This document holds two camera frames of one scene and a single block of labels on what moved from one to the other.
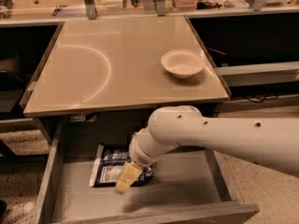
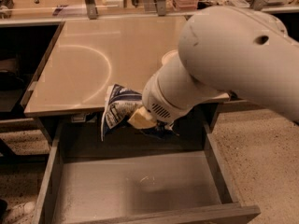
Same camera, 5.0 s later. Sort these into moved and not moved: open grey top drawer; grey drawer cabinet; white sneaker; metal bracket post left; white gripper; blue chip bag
Moved: blue chip bag; white gripper
Not moved: white sneaker; grey drawer cabinet; open grey top drawer; metal bracket post left
